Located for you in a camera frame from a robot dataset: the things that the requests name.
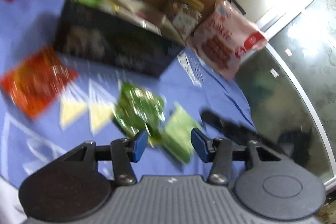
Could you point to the blue printed cloth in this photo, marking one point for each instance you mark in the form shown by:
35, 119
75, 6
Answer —
34, 140

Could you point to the clear nut jar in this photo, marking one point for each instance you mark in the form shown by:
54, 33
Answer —
183, 20

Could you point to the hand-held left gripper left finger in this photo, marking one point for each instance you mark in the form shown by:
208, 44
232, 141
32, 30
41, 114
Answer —
139, 146

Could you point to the dark green cracker packet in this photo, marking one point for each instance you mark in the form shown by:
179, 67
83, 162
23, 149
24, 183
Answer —
136, 106

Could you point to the red clear snack packet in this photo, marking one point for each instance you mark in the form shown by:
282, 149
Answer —
36, 82

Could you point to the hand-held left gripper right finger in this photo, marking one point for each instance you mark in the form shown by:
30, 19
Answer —
198, 145

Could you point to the black cardboard box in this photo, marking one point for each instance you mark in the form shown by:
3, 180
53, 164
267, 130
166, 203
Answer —
118, 48

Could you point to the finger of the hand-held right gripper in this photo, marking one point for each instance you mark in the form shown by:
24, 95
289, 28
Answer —
225, 125

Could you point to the light green striped packet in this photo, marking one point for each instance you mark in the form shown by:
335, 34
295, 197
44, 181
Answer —
176, 132

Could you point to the large pink snack bag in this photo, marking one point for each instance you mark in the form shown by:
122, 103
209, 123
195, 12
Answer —
220, 40

